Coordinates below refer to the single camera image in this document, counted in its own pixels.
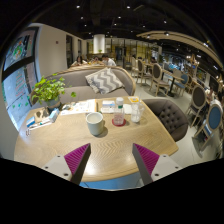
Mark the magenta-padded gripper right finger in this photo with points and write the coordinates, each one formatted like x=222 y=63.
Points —
x=146 y=158

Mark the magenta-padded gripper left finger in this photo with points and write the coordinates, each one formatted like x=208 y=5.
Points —
x=78 y=158

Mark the clear white-capped water bottle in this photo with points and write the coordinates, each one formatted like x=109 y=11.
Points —
x=119 y=115

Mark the white mug with green leaf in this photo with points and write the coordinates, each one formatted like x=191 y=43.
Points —
x=95 y=126

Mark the clear plastic cup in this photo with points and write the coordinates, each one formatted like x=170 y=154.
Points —
x=136 y=115

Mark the round red coaster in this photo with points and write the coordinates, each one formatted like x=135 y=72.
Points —
x=115 y=124

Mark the dark tufted armchair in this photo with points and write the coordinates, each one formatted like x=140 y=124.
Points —
x=168 y=116

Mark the white tube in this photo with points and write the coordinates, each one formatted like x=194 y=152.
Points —
x=41 y=125

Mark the printed paper sheet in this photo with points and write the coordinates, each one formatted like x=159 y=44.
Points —
x=78 y=107

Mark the white paper napkin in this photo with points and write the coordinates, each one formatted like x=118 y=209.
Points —
x=127 y=109

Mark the white tissue box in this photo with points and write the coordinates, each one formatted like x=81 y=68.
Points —
x=108 y=106

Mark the yellow white card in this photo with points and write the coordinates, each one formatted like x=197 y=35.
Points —
x=133 y=99

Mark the white drinking straw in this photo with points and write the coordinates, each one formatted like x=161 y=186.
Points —
x=139 y=98

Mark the green potted plant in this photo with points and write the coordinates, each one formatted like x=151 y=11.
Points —
x=50 y=90

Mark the grey curved sofa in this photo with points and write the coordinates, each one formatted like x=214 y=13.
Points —
x=76 y=81

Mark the grey white chevron cushion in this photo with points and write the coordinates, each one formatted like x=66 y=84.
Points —
x=104 y=80

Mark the group of dining chairs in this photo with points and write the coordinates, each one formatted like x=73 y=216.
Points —
x=156 y=75

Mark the window with holiday stickers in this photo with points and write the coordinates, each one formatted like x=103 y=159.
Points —
x=18 y=86

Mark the person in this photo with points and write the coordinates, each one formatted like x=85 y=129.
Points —
x=108 y=61
x=80 y=60

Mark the ceiling spot lights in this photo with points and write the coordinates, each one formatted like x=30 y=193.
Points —
x=128 y=6

